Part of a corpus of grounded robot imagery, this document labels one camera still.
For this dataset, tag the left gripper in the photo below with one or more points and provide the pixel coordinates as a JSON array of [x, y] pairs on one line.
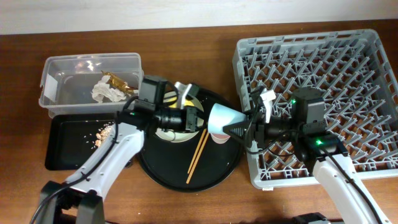
[[193, 119]]

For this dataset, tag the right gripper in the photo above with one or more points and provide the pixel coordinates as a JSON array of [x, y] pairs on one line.
[[258, 132]]

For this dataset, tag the blue cup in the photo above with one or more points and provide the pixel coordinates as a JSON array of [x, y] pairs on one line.
[[221, 116]]

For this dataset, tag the pink cup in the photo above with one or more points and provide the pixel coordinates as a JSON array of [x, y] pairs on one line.
[[220, 138]]

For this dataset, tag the yellow bowl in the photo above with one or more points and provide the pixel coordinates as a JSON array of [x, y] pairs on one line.
[[194, 102]]

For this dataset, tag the golden wrapper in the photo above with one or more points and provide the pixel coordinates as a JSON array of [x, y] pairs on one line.
[[119, 83]]

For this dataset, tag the food scraps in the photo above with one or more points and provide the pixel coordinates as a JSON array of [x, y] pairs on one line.
[[102, 135]]

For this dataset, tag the white tissue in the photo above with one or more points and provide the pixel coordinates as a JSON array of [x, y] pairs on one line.
[[104, 92]]

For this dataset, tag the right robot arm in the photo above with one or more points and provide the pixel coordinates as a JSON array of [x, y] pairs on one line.
[[322, 152]]

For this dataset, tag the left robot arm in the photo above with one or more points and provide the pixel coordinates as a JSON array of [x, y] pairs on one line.
[[159, 104]]

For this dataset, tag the grey dishwasher rack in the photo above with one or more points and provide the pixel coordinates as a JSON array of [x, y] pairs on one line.
[[357, 82]]

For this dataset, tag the upper wooden chopstick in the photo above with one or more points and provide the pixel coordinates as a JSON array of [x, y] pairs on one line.
[[197, 150]]

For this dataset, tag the wooden chopstick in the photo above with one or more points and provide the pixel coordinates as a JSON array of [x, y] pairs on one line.
[[197, 150], [197, 158]]

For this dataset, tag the grey plate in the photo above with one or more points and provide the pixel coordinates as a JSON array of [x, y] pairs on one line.
[[172, 136]]

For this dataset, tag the lower wooden chopstick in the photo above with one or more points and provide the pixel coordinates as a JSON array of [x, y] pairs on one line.
[[197, 158]]

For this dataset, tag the round black tray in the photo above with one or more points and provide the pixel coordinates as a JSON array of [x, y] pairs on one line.
[[167, 162]]

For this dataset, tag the black rectangular tray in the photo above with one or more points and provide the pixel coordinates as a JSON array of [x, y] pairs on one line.
[[72, 139]]

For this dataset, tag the clear plastic bin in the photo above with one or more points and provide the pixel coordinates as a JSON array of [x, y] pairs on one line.
[[67, 81]]

